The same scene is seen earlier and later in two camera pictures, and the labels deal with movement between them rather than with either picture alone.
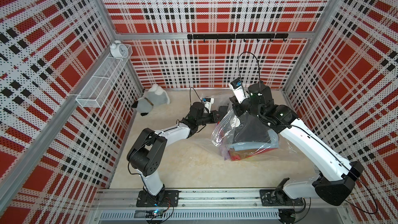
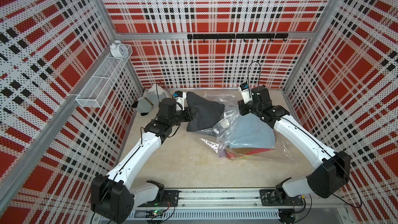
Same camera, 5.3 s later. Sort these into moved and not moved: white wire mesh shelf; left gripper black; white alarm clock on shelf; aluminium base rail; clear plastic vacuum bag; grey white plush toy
Moved: left gripper black; clear plastic vacuum bag
Not moved: aluminium base rail; white alarm clock on shelf; white wire mesh shelf; grey white plush toy
